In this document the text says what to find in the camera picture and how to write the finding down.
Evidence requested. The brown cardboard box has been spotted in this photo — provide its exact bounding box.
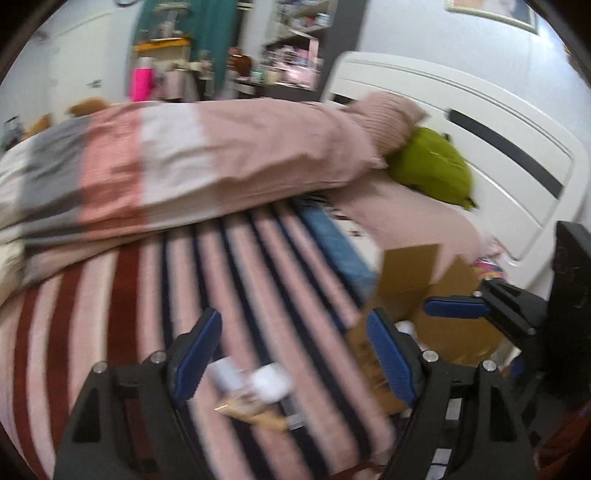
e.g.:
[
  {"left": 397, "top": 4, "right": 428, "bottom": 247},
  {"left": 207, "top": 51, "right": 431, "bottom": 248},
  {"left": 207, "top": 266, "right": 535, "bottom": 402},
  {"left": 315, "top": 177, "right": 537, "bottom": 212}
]
[{"left": 346, "top": 245, "right": 505, "bottom": 415}]

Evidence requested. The white card reader hub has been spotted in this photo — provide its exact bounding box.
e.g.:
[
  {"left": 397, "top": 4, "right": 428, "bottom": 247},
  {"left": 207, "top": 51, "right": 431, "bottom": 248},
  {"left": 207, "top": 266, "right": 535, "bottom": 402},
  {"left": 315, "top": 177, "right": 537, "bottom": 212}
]
[{"left": 206, "top": 357, "right": 249, "bottom": 394}]

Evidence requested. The green plush toy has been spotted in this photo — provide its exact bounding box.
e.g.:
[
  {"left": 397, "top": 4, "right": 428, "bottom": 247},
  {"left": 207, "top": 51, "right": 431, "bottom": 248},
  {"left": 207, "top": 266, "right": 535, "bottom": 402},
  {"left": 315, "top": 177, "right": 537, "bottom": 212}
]
[{"left": 387, "top": 127, "right": 476, "bottom": 210}]

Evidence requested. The white bed headboard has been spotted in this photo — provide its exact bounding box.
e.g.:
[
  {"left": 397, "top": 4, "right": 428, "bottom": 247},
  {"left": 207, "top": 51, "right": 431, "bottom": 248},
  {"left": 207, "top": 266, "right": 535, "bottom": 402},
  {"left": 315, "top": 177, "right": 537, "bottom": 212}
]
[{"left": 322, "top": 51, "right": 590, "bottom": 288}]

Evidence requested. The striped plush blanket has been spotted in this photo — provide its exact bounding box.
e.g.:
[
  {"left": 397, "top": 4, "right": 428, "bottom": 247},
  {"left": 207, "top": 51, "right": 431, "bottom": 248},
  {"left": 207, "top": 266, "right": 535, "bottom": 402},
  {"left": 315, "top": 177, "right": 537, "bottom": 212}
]
[{"left": 1, "top": 196, "right": 394, "bottom": 479}]

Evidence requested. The pink pillow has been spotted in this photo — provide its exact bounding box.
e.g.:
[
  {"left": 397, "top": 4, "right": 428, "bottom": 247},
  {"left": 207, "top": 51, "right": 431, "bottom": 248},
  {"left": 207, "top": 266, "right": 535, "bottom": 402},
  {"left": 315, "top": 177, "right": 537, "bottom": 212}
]
[{"left": 342, "top": 91, "right": 428, "bottom": 156}]

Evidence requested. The plaid pink grey duvet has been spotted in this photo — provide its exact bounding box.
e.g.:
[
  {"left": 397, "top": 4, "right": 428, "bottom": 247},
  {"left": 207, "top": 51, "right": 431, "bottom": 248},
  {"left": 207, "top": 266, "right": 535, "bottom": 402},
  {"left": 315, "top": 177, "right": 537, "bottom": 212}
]
[{"left": 0, "top": 96, "right": 431, "bottom": 287}]

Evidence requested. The dark bookshelf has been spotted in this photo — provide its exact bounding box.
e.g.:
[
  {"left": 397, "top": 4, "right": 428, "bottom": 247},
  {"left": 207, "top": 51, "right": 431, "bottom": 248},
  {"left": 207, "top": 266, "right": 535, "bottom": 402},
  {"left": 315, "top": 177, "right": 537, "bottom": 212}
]
[{"left": 229, "top": 0, "right": 368, "bottom": 101}]

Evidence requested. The brown teddy bear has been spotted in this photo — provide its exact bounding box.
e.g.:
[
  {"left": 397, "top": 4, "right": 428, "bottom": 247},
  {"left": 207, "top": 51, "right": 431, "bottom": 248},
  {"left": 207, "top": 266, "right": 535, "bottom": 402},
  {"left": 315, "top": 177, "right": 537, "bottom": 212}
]
[{"left": 65, "top": 97, "right": 111, "bottom": 117}]

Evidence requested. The bright pink bag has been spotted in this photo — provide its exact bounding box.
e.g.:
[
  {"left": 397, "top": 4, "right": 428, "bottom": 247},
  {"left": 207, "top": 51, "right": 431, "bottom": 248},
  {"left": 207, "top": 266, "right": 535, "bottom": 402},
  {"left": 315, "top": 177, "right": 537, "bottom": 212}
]
[{"left": 130, "top": 57, "right": 154, "bottom": 102}]

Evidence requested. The yellow white shelf cabinet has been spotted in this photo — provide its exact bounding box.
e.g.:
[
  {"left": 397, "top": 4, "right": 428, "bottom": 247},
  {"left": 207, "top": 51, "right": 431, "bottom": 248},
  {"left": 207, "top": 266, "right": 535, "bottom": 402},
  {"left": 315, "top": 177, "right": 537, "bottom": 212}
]
[{"left": 130, "top": 37, "right": 191, "bottom": 70}]

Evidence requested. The teal curtain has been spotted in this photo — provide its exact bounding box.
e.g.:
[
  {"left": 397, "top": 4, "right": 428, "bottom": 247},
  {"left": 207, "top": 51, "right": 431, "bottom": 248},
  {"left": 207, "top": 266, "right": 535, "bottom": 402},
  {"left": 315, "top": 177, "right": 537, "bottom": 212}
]
[{"left": 133, "top": 0, "right": 238, "bottom": 94}]

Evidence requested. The white door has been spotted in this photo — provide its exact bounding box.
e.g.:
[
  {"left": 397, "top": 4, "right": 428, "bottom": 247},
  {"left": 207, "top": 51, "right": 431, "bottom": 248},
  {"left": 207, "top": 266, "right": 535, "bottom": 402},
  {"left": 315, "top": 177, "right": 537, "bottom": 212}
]
[{"left": 49, "top": 12, "right": 111, "bottom": 121}]

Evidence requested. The framed wall picture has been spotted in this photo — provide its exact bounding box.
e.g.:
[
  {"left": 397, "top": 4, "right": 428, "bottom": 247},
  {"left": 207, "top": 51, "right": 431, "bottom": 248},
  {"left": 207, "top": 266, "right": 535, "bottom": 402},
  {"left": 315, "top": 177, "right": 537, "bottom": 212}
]
[{"left": 445, "top": 0, "right": 538, "bottom": 33}]

